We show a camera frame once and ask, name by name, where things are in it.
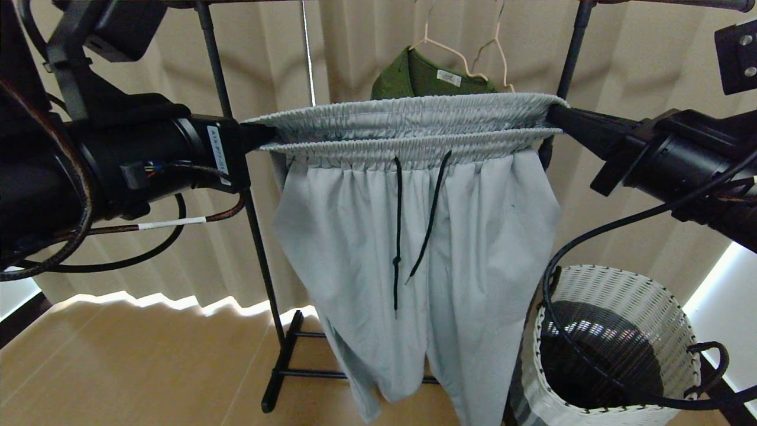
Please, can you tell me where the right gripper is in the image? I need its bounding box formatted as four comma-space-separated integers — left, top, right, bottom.
590, 108, 757, 203

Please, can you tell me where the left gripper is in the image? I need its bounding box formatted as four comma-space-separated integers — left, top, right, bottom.
66, 115, 252, 221

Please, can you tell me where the pale grey garment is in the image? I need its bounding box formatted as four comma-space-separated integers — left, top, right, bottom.
241, 92, 570, 426

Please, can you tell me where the pink clothes hanger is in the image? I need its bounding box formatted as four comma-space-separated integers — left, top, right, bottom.
408, 0, 490, 80
470, 0, 516, 92

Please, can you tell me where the green printed shirt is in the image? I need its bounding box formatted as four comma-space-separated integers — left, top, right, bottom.
371, 46, 499, 100

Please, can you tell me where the white laundry basket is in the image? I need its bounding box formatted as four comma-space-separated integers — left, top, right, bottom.
520, 264, 731, 426

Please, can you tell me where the black clothes rack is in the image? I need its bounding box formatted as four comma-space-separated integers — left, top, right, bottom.
160, 0, 757, 414

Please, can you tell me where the beige curtain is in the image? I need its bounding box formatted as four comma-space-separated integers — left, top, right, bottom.
0, 0, 757, 314

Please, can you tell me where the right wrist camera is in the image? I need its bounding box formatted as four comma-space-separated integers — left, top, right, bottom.
714, 21, 757, 95

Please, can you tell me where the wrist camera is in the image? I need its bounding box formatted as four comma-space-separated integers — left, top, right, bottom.
714, 21, 757, 95
46, 0, 190, 125

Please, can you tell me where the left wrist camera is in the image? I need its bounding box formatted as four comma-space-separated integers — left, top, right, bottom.
46, 0, 190, 125

